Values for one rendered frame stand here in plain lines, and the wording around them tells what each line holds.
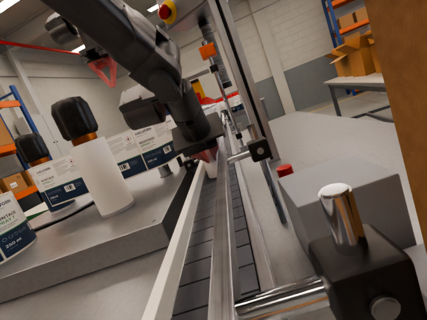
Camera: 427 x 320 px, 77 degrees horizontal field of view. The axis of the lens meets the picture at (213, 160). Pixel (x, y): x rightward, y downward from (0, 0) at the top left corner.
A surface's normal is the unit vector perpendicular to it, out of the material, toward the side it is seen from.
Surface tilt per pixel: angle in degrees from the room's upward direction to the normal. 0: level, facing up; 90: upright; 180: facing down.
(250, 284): 0
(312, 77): 90
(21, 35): 90
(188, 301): 0
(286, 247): 0
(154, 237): 90
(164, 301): 90
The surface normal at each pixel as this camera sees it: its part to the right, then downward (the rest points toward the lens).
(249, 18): -0.21, 0.27
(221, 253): -0.36, -0.92
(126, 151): 0.04, 0.18
